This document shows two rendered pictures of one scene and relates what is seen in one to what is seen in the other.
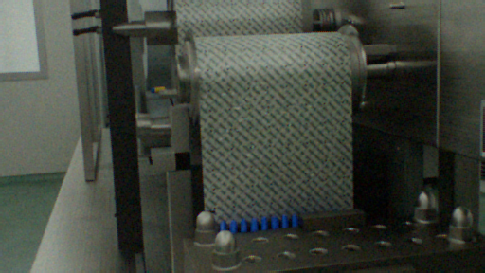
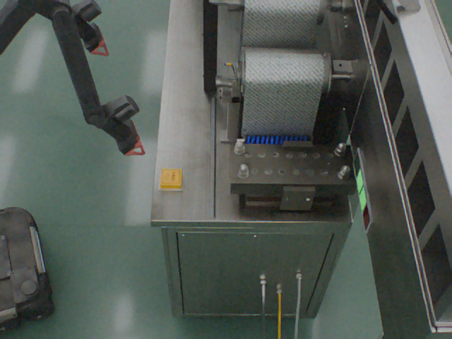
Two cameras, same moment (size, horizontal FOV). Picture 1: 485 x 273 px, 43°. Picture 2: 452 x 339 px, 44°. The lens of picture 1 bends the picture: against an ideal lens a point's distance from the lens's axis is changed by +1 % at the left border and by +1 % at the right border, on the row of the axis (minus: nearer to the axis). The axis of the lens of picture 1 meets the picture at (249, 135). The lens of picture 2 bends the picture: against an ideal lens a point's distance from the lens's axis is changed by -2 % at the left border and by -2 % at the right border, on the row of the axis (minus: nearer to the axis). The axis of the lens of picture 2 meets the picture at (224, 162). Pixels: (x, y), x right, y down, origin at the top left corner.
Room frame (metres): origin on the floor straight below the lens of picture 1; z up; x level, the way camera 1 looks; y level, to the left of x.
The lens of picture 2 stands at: (-0.34, -0.10, 2.47)
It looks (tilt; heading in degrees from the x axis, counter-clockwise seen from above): 52 degrees down; 10
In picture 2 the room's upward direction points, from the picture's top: 2 degrees clockwise
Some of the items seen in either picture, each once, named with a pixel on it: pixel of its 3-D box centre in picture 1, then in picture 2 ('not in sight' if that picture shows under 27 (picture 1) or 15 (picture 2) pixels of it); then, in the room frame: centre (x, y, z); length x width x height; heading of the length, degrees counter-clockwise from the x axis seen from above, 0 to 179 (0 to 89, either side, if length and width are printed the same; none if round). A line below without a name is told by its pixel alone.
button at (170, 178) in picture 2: not in sight; (171, 178); (0.73, 0.28, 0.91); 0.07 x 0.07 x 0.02; 12
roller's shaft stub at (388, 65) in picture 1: (368, 69); (337, 75); (1.00, -0.20, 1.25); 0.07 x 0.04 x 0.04; 102
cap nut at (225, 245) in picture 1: (225, 248); (243, 169); (0.72, 0.04, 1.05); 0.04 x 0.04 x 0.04
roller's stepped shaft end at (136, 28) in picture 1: (129, 28); (218, 1); (1.16, 0.22, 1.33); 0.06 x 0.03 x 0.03; 102
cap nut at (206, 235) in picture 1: (206, 227); (239, 146); (0.81, 0.07, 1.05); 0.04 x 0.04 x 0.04
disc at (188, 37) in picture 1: (190, 79); (243, 73); (0.94, 0.09, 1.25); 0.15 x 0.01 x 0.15; 12
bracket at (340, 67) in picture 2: (372, 48); (342, 67); (1.00, -0.21, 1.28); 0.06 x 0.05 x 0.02; 102
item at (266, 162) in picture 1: (278, 167); (279, 118); (0.90, -0.04, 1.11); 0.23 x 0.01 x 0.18; 102
